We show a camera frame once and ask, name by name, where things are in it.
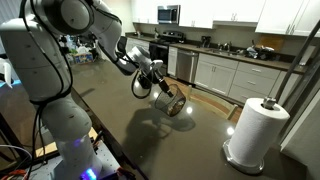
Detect white base cabinet beside stove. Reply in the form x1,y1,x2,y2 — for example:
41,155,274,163
125,37,151,54

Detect white base cabinets with drawers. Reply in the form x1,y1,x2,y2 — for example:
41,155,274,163
194,53,301,105

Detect black and steel stove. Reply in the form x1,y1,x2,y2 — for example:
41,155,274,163
148,30,186,77

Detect wooden chair back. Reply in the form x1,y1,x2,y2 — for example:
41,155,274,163
186,84,240,121

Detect stainless steel microwave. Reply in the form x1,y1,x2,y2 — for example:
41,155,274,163
157,4,182,25

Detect perforated metal robot base plate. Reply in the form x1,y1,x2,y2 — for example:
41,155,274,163
29,139,122,180

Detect black coffee maker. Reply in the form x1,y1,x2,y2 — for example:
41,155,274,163
200,35,212,49

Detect black wire mesh basket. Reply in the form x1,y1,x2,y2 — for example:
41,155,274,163
154,83,187,118

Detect wooden cutting board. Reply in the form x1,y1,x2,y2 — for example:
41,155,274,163
256,34,285,52

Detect white narrow base cabinet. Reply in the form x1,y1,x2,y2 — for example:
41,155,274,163
167,46,179,77

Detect white plastic object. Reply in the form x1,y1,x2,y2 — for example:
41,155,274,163
0,58,14,90

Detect stainless steel dishwasher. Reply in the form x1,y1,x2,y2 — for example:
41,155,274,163
176,49,200,85

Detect pile of dishes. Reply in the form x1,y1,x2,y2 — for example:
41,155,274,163
246,44,276,61

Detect white wall cabinet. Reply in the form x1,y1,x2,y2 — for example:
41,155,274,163
131,0,159,25
254,0,320,38
178,0,267,30

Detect chrome sink faucet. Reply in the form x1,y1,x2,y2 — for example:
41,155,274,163
218,41,234,52

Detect grey metal stand pole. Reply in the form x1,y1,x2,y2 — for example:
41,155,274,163
274,19,320,104

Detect white paper towel roll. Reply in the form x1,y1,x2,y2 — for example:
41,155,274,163
227,97,291,167

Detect metal paper towel holder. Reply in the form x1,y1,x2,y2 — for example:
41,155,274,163
222,95,278,176

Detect colourful tissue box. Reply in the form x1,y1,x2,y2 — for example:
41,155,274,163
73,52,95,65

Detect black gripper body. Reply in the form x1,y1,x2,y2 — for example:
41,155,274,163
143,64,167,85

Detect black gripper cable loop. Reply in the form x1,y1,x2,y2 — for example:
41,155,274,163
130,69,154,100

